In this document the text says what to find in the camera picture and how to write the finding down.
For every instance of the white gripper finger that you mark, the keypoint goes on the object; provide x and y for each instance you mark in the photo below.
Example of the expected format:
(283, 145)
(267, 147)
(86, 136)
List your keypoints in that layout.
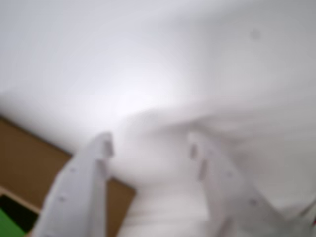
(79, 192)
(234, 205)

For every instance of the green wooden cube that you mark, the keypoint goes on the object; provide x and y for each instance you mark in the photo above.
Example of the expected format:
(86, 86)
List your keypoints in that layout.
(8, 224)

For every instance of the brown cardboard box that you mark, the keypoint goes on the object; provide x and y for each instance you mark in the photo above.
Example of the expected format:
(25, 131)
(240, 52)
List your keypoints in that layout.
(24, 160)

